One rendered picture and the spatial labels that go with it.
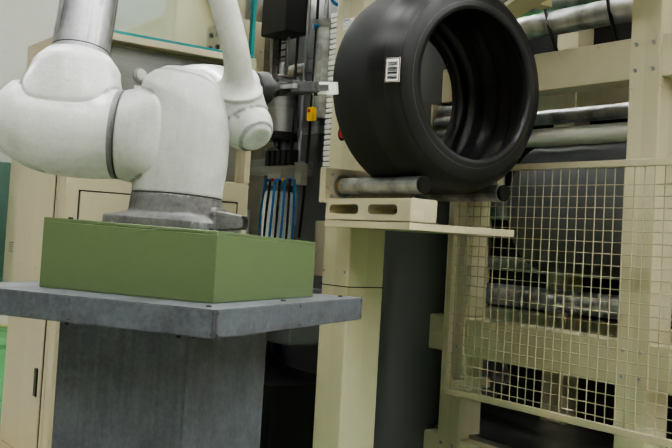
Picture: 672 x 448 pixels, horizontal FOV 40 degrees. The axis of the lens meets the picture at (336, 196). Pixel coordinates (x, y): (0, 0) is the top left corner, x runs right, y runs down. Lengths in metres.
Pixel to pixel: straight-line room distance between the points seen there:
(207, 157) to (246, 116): 0.36
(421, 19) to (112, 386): 1.23
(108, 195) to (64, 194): 0.12
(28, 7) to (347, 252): 9.10
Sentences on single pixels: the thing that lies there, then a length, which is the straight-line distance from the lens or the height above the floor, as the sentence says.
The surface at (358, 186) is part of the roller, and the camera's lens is 2.49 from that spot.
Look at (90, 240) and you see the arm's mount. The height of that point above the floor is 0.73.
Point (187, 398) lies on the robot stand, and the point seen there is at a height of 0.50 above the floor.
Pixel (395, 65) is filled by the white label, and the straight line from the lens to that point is 2.27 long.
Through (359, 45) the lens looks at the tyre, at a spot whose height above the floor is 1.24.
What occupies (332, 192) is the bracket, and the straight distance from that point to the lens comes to 2.57.
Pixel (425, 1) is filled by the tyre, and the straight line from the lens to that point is 2.37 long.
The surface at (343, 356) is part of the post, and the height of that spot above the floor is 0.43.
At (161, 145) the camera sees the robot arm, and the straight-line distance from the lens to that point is 1.55.
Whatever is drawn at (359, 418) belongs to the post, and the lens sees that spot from 2.72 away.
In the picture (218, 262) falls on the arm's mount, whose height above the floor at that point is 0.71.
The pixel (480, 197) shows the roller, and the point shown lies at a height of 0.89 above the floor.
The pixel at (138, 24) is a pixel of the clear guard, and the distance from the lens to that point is 2.66.
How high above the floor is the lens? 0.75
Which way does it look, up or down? 3 degrees up
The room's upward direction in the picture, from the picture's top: 3 degrees clockwise
